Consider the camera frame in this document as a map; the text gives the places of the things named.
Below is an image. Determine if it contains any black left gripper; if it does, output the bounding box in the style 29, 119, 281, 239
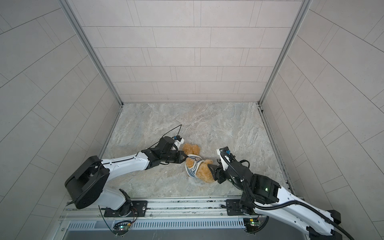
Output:
160, 150, 190, 165

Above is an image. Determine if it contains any brown teddy bear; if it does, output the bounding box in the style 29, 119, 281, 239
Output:
183, 144, 214, 183

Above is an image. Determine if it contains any blue white striped sweater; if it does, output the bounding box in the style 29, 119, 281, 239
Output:
185, 154, 205, 179

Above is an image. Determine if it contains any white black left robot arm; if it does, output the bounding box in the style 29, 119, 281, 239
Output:
65, 136, 188, 217

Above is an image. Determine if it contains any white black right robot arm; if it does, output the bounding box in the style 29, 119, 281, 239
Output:
208, 162, 343, 240

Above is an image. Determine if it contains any right green circuit board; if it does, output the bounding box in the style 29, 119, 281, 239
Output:
243, 218, 261, 234

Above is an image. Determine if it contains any green circuit board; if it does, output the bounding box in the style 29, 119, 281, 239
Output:
243, 218, 261, 234
113, 221, 133, 236

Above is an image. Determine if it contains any left green circuit board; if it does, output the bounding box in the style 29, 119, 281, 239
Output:
113, 221, 133, 236

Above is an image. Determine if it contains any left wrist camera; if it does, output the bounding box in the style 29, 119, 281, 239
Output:
171, 136, 185, 151

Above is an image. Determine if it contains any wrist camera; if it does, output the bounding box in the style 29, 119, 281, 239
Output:
217, 147, 234, 171
171, 136, 185, 151

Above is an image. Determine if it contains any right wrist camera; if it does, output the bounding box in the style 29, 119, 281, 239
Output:
217, 147, 234, 171

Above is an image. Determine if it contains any thin black left cable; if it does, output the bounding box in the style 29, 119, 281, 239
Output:
148, 124, 183, 149

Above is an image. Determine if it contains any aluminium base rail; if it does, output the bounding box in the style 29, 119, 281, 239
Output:
59, 195, 310, 232

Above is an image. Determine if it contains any black corrugated cable conduit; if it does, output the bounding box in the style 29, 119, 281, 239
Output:
220, 149, 356, 240

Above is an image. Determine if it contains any aluminium right corner post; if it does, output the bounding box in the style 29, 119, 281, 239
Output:
259, 0, 312, 108

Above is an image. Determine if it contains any aluminium corner post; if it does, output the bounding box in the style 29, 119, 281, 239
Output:
58, 0, 124, 107
259, 0, 312, 108

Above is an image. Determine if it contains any aluminium left corner post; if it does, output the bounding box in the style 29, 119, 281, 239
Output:
58, 0, 124, 107

